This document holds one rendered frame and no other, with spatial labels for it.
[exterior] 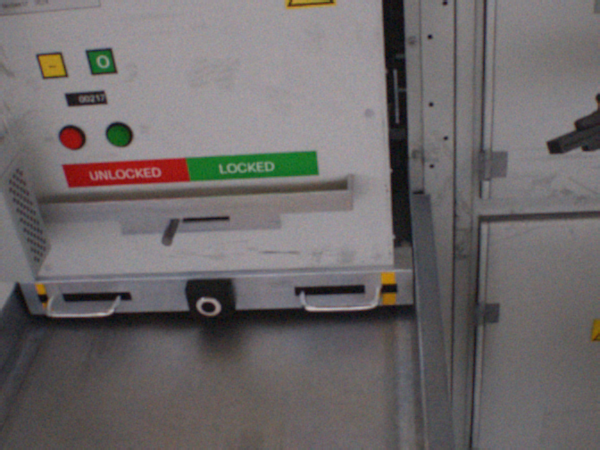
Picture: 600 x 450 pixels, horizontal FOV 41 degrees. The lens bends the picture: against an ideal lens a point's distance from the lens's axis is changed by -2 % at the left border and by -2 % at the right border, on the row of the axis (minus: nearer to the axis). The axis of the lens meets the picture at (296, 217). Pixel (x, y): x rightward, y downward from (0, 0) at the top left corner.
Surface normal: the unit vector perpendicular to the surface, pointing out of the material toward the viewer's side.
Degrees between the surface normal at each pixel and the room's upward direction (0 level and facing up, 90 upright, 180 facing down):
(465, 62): 90
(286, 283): 90
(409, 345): 0
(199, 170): 90
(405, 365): 0
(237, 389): 0
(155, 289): 90
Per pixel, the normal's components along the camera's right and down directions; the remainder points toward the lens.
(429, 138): -0.07, 0.58
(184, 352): -0.11, -0.82
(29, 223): 0.99, -0.04
